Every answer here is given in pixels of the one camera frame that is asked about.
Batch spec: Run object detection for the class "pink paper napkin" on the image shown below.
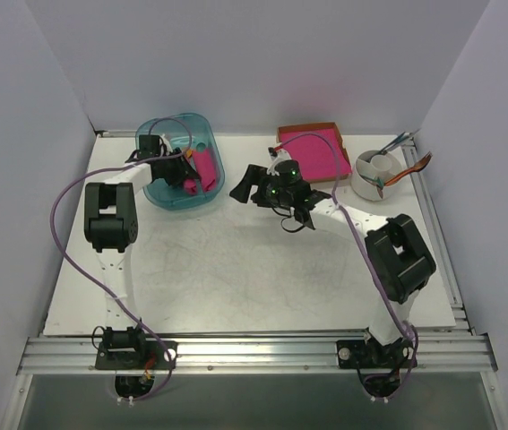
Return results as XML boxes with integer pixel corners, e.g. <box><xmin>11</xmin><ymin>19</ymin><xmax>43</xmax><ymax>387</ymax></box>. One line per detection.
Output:
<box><xmin>183</xmin><ymin>179</ymin><xmax>203</xmax><ymax>196</ymax></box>

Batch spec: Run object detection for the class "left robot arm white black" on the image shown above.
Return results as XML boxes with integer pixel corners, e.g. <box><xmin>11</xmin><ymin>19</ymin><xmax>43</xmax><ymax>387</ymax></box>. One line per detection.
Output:
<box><xmin>84</xmin><ymin>134</ymin><xmax>201</xmax><ymax>368</ymax></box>

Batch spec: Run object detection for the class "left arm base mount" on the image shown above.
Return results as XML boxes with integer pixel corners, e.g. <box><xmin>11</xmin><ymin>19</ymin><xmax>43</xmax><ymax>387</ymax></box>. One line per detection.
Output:
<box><xmin>90</xmin><ymin>326</ymin><xmax>178</xmax><ymax>406</ymax></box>

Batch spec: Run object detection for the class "brown cardboard napkin tray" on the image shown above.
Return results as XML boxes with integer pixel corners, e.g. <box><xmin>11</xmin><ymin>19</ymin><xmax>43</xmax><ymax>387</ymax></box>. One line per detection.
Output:
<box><xmin>276</xmin><ymin>121</ymin><xmax>352</xmax><ymax>185</ymax></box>

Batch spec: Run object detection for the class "aluminium right side rail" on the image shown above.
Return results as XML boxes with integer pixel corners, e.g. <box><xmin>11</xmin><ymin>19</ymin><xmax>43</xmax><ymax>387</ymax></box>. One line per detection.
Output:
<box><xmin>400</xmin><ymin>142</ymin><xmax>477</xmax><ymax>335</ymax></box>

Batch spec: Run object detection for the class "aluminium front rail frame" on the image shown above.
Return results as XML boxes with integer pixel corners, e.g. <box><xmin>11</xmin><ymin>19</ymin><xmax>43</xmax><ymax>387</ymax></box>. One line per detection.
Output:
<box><xmin>4</xmin><ymin>331</ymin><xmax>506</xmax><ymax>429</ymax></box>

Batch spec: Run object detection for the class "rolled pink napkin in bin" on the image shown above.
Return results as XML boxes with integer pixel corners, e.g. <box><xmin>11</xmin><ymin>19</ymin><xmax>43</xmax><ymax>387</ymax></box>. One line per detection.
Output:
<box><xmin>192</xmin><ymin>150</ymin><xmax>218</xmax><ymax>193</ymax></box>

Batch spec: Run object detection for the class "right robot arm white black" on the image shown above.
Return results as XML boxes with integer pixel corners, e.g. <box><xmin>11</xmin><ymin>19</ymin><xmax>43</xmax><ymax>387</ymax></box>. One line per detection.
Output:
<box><xmin>229</xmin><ymin>159</ymin><xmax>436</xmax><ymax>366</ymax></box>

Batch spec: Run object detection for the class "pink napkin stack in tray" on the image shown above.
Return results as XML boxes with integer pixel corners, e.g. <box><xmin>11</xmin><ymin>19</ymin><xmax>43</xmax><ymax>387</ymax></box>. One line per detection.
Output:
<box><xmin>279</xmin><ymin>127</ymin><xmax>349</xmax><ymax>178</ymax></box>

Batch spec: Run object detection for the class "white utensil holder cup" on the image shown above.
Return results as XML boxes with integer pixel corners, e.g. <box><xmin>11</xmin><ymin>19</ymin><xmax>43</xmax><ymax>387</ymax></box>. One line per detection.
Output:
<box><xmin>351</xmin><ymin>150</ymin><xmax>403</xmax><ymax>202</ymax></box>

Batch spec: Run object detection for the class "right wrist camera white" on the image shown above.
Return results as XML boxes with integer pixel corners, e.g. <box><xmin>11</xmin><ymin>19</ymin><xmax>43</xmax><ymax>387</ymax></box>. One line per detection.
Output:
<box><xmin>268</xmin><ymin>147</ymin><xmax>290</xmax><ymax>165</ymax></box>

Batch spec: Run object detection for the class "teal transparent plastic bin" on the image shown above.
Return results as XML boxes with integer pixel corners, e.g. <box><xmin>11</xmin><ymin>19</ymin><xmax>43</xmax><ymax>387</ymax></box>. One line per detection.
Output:
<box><xmin>135</xmin><ymin>113</ymin><xmax>225</xmax><ymax>211</ymax></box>

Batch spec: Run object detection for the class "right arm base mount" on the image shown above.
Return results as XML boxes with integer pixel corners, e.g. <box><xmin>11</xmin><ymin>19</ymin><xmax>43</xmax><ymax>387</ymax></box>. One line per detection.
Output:
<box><xmin>336</xmin><ymin>339</ymin><xmax>418</xmax><ymax>403</ymax></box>

